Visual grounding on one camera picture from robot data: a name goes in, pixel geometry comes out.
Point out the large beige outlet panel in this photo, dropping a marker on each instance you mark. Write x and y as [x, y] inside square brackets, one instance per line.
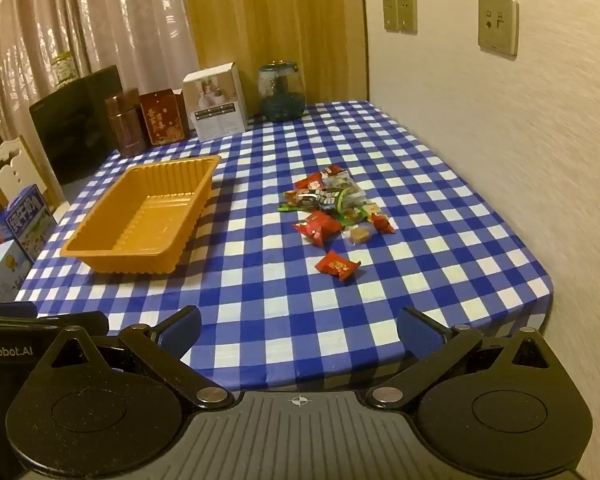
[498, 26]

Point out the long green black snack packet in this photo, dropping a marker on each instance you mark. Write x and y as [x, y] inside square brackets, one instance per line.
[310, 201]

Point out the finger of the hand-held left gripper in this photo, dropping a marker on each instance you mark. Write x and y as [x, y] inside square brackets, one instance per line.
[55, 322]
[7, 309]

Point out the tan cube candy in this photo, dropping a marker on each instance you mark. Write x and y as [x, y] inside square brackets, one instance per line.
[358, 234]

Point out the clear silver snack packet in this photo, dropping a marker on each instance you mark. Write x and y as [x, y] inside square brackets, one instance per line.
[339, 177]

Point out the white chair back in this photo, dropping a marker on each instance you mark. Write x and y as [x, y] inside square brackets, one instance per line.
[17, 170]

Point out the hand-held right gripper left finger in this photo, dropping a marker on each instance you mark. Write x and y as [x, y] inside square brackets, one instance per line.
[180, 332]

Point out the black glass appliance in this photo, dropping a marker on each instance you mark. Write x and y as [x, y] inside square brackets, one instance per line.
[75, 125]

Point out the light wooden panel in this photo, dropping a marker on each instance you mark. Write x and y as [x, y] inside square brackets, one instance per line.
[280, 20]

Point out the small yellow candy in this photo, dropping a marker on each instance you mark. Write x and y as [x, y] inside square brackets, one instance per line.
[372, 207]

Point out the red snack packet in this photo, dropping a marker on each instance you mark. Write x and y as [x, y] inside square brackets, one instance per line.
[310, 181]
[316, 226]

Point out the green candy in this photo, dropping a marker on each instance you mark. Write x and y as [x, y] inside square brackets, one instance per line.
[350, 216]

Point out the pale sheer curtain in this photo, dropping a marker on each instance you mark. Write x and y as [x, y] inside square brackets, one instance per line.
[105, 15]

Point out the blue white checked tablecloth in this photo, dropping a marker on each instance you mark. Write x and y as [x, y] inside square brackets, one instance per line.
[430, 200]

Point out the small jar with yellow lid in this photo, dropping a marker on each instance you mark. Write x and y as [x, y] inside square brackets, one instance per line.
[62, 69]

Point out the pale blue milk box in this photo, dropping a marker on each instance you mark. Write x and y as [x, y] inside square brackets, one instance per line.
[2, 272]

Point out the brown metal canister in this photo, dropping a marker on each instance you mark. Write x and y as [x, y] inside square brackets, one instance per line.
[125, 122]

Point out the red gift box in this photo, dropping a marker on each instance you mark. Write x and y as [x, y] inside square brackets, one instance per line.
[162, 117]

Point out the white product box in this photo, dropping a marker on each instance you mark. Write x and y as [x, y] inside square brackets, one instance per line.
[215, 105]

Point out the red striped snack bar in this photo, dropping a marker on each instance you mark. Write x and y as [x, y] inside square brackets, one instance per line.
[330, 171]

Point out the small red candy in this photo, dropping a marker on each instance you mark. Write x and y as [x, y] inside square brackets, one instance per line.
[382, 222]

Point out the glass jar with dark lid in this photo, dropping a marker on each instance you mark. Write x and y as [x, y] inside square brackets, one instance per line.
[281, 95]

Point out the yellow plastic tray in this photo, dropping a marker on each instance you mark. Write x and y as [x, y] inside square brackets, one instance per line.
[145, 185]

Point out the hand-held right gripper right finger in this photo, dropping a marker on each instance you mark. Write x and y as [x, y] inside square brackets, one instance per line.
[420, 332]

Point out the beige wall socket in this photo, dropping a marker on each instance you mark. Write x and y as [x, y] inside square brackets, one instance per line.
[390, 15]
[407, 14]

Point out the blue milk carton box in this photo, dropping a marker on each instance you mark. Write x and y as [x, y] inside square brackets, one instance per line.
[27, 222]

